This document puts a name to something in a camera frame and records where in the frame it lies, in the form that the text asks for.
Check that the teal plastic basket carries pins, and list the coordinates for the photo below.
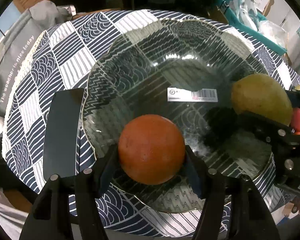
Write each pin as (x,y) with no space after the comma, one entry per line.
(270,38)

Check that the grey garment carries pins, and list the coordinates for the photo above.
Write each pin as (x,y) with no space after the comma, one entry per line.
(46,10)

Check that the orange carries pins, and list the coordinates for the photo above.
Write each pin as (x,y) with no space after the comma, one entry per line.
(151,150)

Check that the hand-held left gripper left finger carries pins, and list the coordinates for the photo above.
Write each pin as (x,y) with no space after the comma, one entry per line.
(107,171)

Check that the clear glass plate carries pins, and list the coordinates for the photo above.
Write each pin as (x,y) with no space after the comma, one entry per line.
(165,67)

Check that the blue white patterned tablecloth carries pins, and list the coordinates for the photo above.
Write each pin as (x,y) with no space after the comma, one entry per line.
(72,62)

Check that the yellow green mango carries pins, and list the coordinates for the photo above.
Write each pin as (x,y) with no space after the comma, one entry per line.
(260,95)

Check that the brown cardboard box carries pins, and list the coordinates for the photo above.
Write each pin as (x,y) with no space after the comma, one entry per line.
(217,15)

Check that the grey bag with white print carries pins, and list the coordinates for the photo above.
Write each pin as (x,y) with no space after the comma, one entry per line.
(12,67)

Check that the white printed plastic bag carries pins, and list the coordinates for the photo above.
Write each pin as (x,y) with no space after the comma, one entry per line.
(245,2)

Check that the clear plastic bag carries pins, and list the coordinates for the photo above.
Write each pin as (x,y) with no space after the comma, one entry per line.
(272,32)

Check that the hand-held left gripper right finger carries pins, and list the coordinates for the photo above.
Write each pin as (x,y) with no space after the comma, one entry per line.
(193,177)

